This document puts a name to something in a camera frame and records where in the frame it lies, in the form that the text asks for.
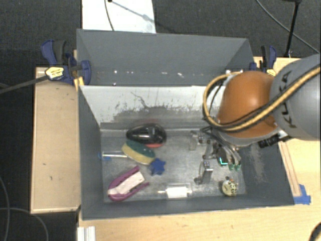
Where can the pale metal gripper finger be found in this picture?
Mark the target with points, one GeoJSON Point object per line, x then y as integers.
{"type": "Point", "coordinates": [206, 171]}
{"type": "Point", "coordinates": [200, 138]}

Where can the cream speckled ball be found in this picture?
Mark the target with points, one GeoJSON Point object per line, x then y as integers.
{"type": "Point", "coordinates": [229, 187]}

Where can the blue star-shaped toy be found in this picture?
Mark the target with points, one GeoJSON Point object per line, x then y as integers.
{"type": "Point", "coordinates": [157, 167]}

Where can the black and red computer mouse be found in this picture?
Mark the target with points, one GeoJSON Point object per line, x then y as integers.
{"type": "Point", "coordinates": [146, 134]}

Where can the green and yellow sponge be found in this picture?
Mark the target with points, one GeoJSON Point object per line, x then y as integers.
{"type": "Point", "coordinates": [136, 152]}

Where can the grey metal bin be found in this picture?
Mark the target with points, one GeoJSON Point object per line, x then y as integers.
{"type": "Point", "coordinates": [160, 56]}

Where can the pale wood board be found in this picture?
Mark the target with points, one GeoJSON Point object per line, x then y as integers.
{"type": "Point", "coordinates": [56, 139]}

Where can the black cylinder on white bracket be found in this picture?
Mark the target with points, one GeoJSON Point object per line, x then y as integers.
{"type": "Point", "coordinates": [269, 141]}

